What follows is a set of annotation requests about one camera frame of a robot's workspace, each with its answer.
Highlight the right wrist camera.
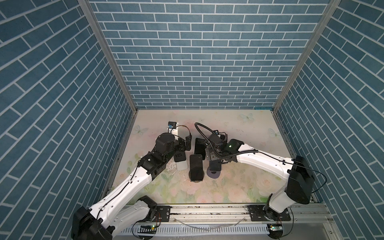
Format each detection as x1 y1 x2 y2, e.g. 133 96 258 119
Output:
209 130 228 145

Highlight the white left phone stand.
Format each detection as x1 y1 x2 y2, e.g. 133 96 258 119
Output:
176 161 188 171

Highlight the phone on middle back stand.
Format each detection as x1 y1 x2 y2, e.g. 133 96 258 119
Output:
194 138 207 160

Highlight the round black phone stand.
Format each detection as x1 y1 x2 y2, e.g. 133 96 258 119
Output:
189 170 205 183

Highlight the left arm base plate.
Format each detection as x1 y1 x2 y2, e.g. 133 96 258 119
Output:
134 206 171 223

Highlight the grey round base phone stand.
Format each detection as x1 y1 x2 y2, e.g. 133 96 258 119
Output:
207 170 221 179

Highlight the purple case phone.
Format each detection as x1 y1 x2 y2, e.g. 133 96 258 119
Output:
209 160 222 172

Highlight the aluminium mounting rail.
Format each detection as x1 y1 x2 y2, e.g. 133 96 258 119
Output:
112 204 342 240

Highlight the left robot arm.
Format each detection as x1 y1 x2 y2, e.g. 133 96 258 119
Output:
71 133 192 240

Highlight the phone on round black stand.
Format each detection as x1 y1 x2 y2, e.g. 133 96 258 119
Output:
190 155 204 171

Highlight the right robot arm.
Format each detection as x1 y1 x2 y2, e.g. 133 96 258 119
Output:
203 133 315 221

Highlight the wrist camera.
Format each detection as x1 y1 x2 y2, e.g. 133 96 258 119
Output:
168 121 179 140
209 130 228 145

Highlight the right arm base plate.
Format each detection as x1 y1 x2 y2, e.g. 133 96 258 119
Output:
247 205 291 222

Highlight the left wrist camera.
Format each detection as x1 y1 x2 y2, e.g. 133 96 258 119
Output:
168 121 179 140

